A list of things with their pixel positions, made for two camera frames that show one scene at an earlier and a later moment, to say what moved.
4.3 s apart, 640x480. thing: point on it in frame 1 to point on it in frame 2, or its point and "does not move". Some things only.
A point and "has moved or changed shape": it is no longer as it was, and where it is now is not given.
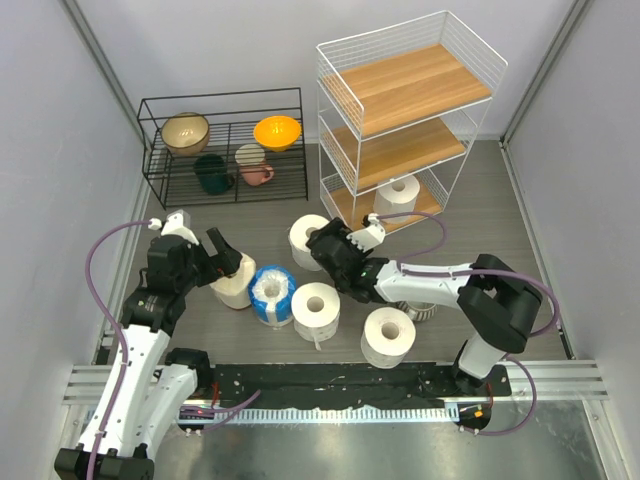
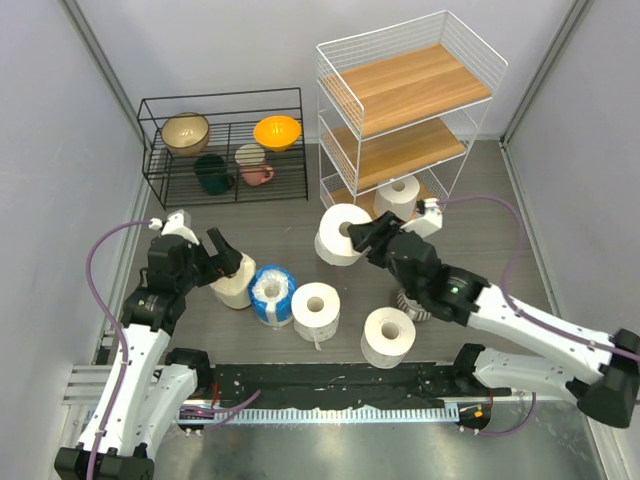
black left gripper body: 200,268 does not move
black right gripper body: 338,229 to 382,255
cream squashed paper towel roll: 235,290 does not move
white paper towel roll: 301,229 has moved or changed shape
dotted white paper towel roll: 387,336 does not move
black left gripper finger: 227,260 does not move
